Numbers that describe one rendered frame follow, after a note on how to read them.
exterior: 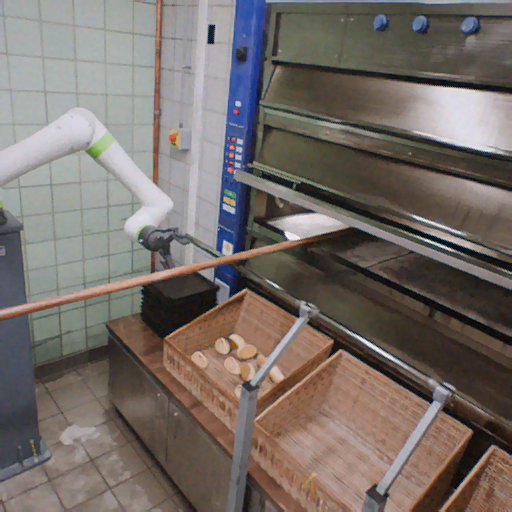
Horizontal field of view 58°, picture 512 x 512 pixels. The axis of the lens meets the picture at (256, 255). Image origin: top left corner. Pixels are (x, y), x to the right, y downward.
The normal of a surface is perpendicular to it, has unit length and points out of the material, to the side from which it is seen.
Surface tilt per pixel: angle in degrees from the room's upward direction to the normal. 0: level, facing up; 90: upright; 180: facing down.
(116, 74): 90
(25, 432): 90
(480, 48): 90
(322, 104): 70
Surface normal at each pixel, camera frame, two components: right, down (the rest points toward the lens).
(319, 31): -0.75, 0.19
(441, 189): -0.67, -0.14
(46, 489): 0.11, -0.92
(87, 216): 0.66, 0.36
